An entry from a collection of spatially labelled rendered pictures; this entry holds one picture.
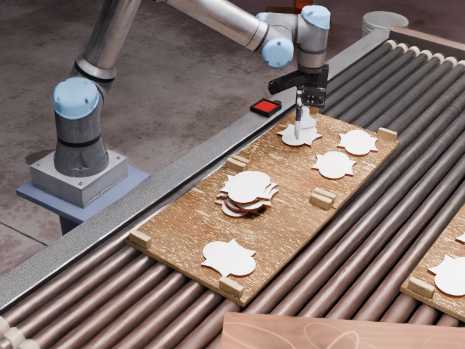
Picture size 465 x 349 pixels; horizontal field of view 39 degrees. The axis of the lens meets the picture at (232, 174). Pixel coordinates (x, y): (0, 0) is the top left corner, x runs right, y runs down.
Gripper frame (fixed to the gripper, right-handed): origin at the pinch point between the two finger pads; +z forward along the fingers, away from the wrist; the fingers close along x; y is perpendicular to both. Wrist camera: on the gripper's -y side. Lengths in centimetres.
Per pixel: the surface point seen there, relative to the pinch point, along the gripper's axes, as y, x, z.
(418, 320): 29, -63, 10
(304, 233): 4.4, -39.7, 7.5
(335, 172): 11.8, -13.2, 5.5
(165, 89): -83, 209, 94
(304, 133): 2.7, 5.7, 4.9
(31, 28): -203, 290, 93
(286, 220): -0.4, -35.2, 7.4
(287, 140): -2.0, 1.4, 5.2
